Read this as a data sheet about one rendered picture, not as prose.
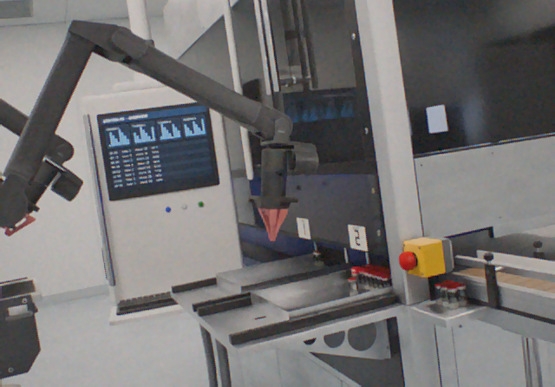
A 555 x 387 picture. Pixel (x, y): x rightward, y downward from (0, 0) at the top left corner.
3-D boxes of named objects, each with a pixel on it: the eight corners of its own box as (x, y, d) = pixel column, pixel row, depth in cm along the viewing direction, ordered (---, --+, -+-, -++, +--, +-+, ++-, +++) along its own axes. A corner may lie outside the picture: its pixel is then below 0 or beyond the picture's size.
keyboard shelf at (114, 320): (233, 286, 226) (232, 279, 226) (246, 302, 199) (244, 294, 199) (113, 309, 217) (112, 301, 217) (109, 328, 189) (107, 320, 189)
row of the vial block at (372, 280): (358, 283, 160) (355, 266, 160) (394, 294, 144) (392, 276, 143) (351, 285, 160) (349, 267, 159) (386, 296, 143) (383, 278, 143)
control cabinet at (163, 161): (239, 272, 241) (211, 78, 237) (248, 281, 222) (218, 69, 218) (112, 295, 230) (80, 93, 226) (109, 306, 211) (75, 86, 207)
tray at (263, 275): (316, 263, 198) (314, 252, 198) (353, 273, 173) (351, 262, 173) (217, 284, 186) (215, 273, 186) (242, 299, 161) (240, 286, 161)
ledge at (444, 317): (460, 301, 137) (460, 293, 137) (499, 311, 125) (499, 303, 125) (410, 315, 132) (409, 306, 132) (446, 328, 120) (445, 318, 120)
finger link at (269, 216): (297, 242, 133) (298, 200, 133) (268, 242, 130) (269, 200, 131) (285, 239, 139) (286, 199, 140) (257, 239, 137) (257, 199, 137)
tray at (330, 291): (367, 278, 166) (365, 265, 166) (421, 293, 142) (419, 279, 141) (251, 305, 154) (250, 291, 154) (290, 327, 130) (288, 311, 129)
